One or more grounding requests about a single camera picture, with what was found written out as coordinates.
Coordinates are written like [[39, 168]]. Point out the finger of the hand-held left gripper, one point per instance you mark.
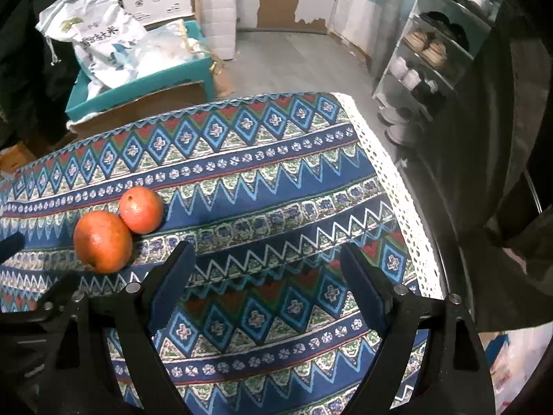
[[11, 246], [60, 292]]

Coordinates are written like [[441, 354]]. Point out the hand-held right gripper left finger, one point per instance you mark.
[[173, 281]]

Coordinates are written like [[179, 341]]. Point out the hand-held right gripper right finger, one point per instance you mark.
[[363, 285]]

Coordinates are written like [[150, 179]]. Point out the large orange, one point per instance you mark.
[[101, 242]]

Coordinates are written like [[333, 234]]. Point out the small orange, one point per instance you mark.
[[140, 209]]

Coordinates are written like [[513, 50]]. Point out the blue patterned tablecloth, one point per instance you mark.
[[281, 181]]

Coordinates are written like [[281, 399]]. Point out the grey shoe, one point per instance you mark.
[[395, 123]]

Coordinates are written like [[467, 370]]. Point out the dark jacket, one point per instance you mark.
[[497, 181]]

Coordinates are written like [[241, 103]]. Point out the pale printed cloth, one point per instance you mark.
[[514, 363]]

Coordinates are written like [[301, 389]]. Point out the large cardboard box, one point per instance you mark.
[[151, 103]]

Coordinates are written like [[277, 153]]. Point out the dark hanging clothes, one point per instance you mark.
[[26, 65]]

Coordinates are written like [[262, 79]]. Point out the black shoe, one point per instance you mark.
[[427, 93]]

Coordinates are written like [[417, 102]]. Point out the teal box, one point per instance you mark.
[[173, 73]]

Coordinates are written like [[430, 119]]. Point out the white shoe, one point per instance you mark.
[[398, 68], [411, 78]]

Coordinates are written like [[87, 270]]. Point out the white printed rice bag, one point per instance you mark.
[[99, 30]]

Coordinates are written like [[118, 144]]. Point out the clear plastic bag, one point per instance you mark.
[[168, 45]]

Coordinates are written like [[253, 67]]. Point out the beige shoe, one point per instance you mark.
[[415, 41], [434, 54]]

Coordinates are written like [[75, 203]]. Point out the white stacked boxes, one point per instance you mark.
[[218, 17]]

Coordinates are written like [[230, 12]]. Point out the grey shoe rack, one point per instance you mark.
[[471, 39]]

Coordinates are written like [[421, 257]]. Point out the white door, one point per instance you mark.
[[350, 8]]

